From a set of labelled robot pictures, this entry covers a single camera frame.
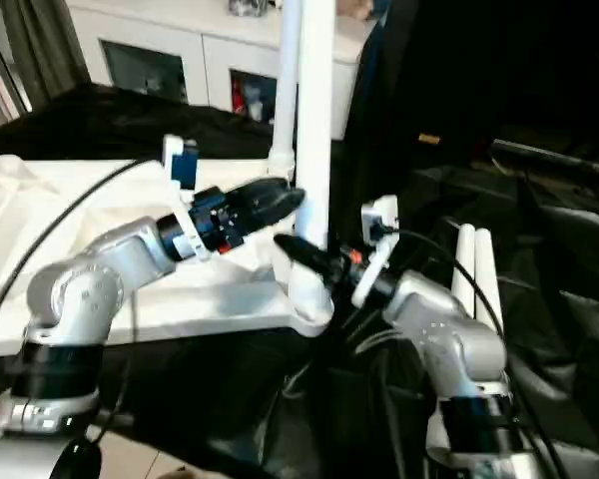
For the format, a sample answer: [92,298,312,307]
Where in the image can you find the white plastic table leg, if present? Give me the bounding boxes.
[450,224,478,313]
[268,0,303,177]
[472,227,504,330]
[272,0,339,336]

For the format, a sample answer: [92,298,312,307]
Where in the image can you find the white plastic table top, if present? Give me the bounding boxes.
[0,154,336,358]

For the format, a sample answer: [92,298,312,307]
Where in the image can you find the black table mat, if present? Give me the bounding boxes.
[0,82,599,479]

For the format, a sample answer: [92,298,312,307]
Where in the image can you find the white cabinet with glass doors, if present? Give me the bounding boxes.
[64,0,376,142]

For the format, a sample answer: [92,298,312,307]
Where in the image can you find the long dark metal rod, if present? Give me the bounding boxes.
[491,139,599,182]

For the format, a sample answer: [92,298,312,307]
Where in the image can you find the grey curtain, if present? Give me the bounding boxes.
[0,0,92,114]

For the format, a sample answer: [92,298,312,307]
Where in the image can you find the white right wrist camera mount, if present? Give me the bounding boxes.
[350,195,399,307]

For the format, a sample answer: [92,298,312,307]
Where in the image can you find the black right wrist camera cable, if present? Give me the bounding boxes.
[386,228,573,479]

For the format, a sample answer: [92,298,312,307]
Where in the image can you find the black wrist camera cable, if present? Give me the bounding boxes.
[0,158,154,360]
[386,228,573,479]

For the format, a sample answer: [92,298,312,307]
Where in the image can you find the black left wrist camera cable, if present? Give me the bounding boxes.
[0,158,154,360]

